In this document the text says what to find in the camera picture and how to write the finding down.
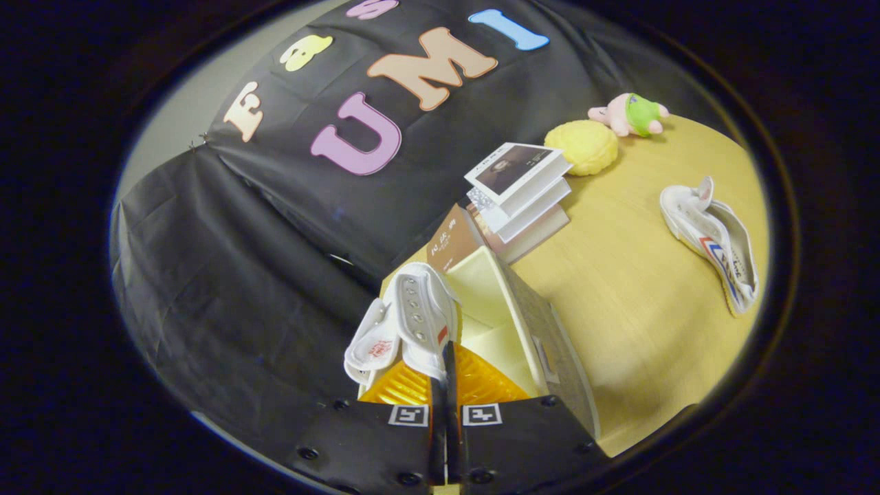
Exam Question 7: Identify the yellow round plush toy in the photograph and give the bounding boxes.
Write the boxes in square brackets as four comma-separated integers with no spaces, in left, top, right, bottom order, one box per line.
[544,120,619,177]

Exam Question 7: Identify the grey fabric storage box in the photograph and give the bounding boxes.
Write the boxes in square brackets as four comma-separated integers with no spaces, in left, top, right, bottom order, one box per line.
[357,246,602,441]

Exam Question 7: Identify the white portrait cover book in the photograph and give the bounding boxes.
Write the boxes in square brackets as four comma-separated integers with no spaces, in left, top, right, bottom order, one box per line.
[464,142,573,207]

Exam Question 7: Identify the black backdrop cloth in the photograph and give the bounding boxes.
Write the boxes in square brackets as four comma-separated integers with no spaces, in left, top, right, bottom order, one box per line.
[110,0,729,468]

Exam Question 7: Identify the pink and green plush toy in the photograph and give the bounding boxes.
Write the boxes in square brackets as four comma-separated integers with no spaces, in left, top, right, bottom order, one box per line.
[588,93,670,138]

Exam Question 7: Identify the white patterned cover book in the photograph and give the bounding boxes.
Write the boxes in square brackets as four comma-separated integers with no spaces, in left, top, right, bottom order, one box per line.
[474,177,572,243]

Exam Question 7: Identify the white canvas shoe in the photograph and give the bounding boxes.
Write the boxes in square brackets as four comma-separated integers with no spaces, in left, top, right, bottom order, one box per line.
[659,176,760,317]
[344,261,460,386]

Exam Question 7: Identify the brown cover book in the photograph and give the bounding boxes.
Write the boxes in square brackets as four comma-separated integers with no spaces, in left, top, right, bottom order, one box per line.
[426,203,485,274]

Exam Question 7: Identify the thick reddish cover book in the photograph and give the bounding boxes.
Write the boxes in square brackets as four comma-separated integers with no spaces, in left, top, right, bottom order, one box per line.
[495,203,571,265]

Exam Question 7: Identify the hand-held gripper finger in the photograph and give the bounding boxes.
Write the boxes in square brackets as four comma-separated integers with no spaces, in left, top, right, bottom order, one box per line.
[285,340,448,492]
[445,342,609,486]

